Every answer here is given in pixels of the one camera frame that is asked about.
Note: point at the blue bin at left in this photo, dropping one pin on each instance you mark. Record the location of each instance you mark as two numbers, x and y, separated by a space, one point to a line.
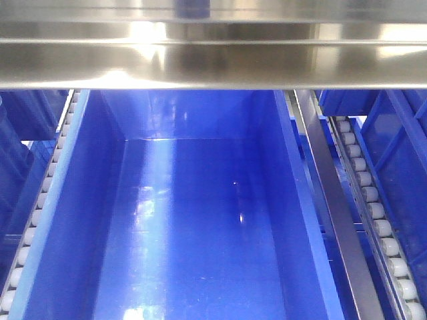
29 121

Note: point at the steel shelf beam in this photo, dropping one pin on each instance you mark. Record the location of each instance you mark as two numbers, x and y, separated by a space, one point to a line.
213 44

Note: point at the left roller track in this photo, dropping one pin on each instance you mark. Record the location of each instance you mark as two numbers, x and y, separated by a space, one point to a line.
54 148

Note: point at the roller track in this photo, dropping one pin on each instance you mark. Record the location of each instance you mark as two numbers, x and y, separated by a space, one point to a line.
54 148
391 263

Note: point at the right roller track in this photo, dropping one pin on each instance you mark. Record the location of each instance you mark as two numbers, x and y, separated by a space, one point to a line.
391 263

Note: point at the blue bin at right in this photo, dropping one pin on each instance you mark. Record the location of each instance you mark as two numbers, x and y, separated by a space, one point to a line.
394 134

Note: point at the large blue shelf bin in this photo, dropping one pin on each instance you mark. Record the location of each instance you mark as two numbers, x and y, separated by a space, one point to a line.
178 205

